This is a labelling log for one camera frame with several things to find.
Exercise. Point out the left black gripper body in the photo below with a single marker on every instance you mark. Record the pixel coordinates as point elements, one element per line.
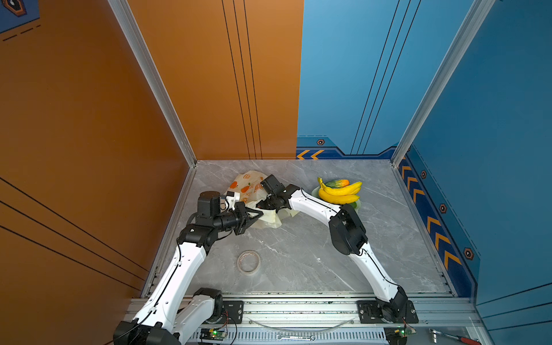
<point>227,221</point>

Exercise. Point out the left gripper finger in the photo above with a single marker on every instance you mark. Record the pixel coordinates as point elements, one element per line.
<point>253,213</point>
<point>240,229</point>

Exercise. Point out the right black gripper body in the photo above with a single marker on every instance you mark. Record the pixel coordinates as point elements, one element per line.
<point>269,203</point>

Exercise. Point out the cream plastic bag orange print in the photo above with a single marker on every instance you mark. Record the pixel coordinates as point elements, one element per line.
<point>248,186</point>

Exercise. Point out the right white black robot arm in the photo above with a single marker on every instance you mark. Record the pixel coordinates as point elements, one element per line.
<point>348,236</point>

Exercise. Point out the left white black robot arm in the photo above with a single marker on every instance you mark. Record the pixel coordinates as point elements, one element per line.
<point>160,321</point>

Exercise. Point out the clear tape roll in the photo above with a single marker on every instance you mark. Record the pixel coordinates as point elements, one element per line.
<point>248,263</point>

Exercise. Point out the green orange papaya fruit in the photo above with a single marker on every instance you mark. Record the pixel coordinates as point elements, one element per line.
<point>336,184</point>

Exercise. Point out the yellow banana bunch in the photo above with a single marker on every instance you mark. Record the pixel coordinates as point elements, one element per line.
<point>341,196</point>

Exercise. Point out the left green circuit board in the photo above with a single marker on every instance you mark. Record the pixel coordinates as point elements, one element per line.
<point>213,335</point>

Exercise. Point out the green circuit board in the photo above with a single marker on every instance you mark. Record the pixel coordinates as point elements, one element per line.
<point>399,336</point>
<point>213,335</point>

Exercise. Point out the silver wrench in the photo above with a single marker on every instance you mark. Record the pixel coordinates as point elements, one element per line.
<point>293,337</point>

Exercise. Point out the right green circuit board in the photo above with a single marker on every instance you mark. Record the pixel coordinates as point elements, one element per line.
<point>399,336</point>

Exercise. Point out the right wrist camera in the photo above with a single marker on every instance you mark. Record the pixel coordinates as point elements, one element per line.
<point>272,184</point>

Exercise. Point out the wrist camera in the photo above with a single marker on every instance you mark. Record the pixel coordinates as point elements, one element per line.
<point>272,184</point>
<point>212,203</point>

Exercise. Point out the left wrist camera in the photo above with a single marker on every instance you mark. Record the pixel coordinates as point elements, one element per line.
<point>212,203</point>

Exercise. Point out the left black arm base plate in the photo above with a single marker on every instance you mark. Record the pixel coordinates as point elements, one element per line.
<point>232,310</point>

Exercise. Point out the aluminium front rail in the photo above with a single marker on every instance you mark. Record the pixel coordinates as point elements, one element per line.
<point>335,320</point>

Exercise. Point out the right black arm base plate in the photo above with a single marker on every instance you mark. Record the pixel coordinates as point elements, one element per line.
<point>373,311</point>

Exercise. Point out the red handled tool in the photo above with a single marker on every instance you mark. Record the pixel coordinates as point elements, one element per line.
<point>434,334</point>

